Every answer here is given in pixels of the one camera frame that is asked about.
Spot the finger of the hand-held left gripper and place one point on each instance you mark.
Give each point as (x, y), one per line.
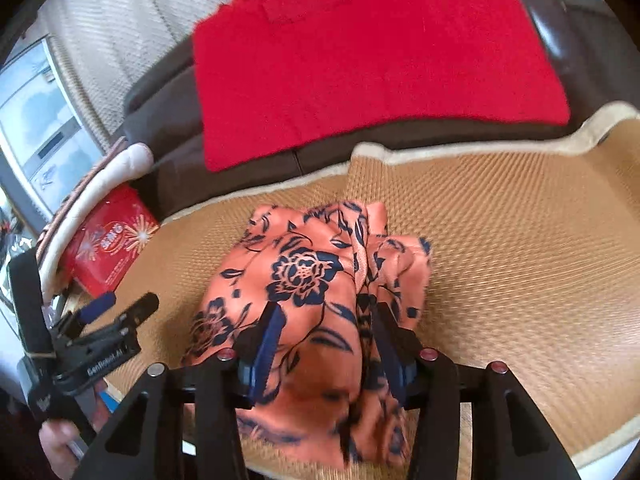
(97, 306)
(135, 312)

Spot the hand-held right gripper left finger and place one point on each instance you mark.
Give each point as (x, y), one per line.
(267, 352)

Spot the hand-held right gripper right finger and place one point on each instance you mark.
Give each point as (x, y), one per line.
(395, 362)

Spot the orange floral garment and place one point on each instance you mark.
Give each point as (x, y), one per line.
(310, 270)

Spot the person's left hand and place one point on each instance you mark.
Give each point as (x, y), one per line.
(57, 447)

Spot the red printed box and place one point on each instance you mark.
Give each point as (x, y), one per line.
(110, 245)

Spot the person's dark pants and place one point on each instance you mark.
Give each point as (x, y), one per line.
(20, 440)

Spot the white striped-edge cushion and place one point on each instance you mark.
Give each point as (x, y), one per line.
(100, 185)

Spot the dark brown sofa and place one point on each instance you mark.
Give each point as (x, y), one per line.
(170, 160)

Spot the woven straw mat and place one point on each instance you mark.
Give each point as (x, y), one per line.
(525, 235)

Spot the window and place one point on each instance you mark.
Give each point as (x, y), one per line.
(45, 125)

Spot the white ribbed curtain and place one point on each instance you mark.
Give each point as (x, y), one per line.
(140, 15)

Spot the red cloth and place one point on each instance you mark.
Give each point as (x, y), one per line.
(375, 60)

